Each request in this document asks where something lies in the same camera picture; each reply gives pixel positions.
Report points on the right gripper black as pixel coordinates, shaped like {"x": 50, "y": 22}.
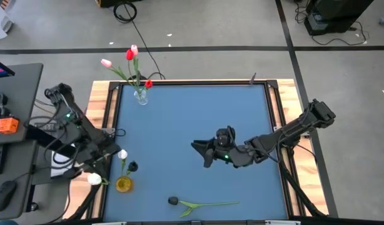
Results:
{"x": 232, "y": 150}

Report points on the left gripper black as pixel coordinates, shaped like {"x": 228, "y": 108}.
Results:
{"x": 98, "y": 154}

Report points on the white artificial tulip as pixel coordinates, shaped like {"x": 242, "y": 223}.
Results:
{"x": 94, "y": 179}
{"x": 122, "y": 154}

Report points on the black artificial tulip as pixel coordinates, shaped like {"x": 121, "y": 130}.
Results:
{"x": 133, "y": 166}
{"x": 173, "y": 200}

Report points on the red artificial tulip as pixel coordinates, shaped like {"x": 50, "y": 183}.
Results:
{"x": 129, "y": 54}
{"x": 148, "y": 83}

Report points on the pink artificial tulip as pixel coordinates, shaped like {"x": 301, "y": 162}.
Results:
{"x": 106, "y": 63}
{"x": 134, "y": 49}

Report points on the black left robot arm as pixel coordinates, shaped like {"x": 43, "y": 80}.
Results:
{"x": 76, "y": 131}

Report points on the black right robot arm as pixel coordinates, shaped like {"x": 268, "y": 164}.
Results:
{"x": 289, "y": 132}

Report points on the yellow glass vase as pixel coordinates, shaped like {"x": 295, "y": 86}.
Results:
{"x": 124, "y": 187}

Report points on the clear glass vase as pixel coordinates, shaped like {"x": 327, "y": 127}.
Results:
{"x": 142, "y": 98}

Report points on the blue table mat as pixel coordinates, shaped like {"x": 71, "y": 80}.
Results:
{"x": 173, "y": 125}

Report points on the black support beam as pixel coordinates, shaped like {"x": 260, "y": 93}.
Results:
{"x": 35, "y": 135}

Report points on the black desk caster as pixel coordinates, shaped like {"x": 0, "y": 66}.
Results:
{"x": 34, "y": 206}

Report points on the grey keyboard shelf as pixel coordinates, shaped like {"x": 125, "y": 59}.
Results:
{"x": 17, "y": 162}

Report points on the black computer mouse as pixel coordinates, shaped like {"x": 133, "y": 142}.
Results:
{"x": 4, "y": 193}

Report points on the orange box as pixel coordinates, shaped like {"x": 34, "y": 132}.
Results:
{"x": 7, "y": 125}

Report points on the grey desk top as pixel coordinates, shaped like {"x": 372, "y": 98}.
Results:
{"x": 23, "y": 93}

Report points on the black headphones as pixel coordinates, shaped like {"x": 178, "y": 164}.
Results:
{"x": 1, "y": 113}

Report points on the black floor machine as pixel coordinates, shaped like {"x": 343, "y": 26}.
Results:
{"x": 336, "y": 12}

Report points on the white frame bracket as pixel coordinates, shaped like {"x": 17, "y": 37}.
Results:
{"x": 109, "y": 223}
{"x": 282, "y": 222}

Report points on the black upright post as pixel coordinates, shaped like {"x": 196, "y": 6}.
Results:
{"x": 138, "y": 82}
{"x": 253, "y": 78}

